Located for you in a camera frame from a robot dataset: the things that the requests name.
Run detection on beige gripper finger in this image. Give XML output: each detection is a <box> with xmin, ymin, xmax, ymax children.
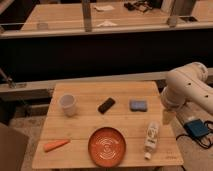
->
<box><xmin>163</xmin><ymin>110</ymin><xmax>176</xmax><ymax>125</ymax></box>

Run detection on orange ceramic bowl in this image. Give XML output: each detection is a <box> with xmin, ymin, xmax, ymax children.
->
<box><xmin>88</xmin><ymin>127</ymin><xmax>126</xmax><ymax>168</ymax></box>

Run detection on orange carrot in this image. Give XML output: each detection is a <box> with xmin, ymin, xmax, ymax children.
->
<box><xmin>43</xmin><ymin>139</ymin><xmax>70</xmax><ymax>152</ymax></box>

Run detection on wooden board table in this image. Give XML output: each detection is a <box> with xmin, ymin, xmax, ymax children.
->
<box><xmin>32</xmin><ymin>81</ymin><xmax>183</xmax><ymax>169</ymax></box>

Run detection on blue sponge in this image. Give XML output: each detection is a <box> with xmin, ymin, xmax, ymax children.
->
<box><xmin>129</xmin><ymin>100</ymin><xmax>147</xmax><ymax>112</ymax></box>

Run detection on white paper sheet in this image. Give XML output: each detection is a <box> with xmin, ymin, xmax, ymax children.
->
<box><xmin>94</xmin><ymin>5</ymin><xmax>115</xmax><ymax>12</ymax></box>

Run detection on white plastic cup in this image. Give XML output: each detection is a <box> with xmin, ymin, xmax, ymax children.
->
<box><xmin>58</xmin><ymin>94</ymin><xmax>77</xmax><ymax>117</ymax></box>

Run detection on black cable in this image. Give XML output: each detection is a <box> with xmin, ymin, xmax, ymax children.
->
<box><xmin>175</xmin><ymin>119</ymin><xmax>213</xmax><ymax>150</ymax></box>

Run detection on black tools pile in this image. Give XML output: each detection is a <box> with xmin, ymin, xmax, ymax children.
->
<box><xmin>124</xmin><ymin>0</ymin><xmax>156</xmax><ymax>13</ymax></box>

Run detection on black rectangular block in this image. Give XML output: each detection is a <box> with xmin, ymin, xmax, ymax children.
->
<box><xmin>98</xmin><ymin>98</ymin><xmax>115</xmax><ymax>114</ymax></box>

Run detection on small clear cup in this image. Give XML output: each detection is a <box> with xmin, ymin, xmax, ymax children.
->
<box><xmin>37</xmin><ymin>21</ymin><xmax>48</xmax><ymax>30</ymax></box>

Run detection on brown cardboard box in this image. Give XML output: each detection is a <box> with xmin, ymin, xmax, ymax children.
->
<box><xmin>0</xmin><ymin>123</ymin><xmax>28</xmax><ymax>171</ymax></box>

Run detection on blue power box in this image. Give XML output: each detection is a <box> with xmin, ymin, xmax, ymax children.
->
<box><xmin>184</xmin><ymin>119</ymin><xmax>210</xmax><ymax>139</ymax></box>

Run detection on white plastic bottle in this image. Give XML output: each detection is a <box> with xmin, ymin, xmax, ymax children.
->
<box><xmin>144</xmin><ymin>122</ymin><xmax>159</xmax><ymax>160</ymax></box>

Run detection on white crumpled paper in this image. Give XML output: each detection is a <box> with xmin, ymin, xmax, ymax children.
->
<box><xmin>97</xmin><ymin>20</ymin><xmax>117</xmax><ymax>27</ymax></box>

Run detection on metal post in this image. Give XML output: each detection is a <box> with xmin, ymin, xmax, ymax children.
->
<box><xmin>82</xmin><ymin>0</ymin><xmax>92</xmax><ymax>32</ymax></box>

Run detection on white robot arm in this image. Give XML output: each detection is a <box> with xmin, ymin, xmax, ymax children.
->
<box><xmin>160</xmin><ymin>62</ymin><xmax>213</xmax><ymax>125</ymax></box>

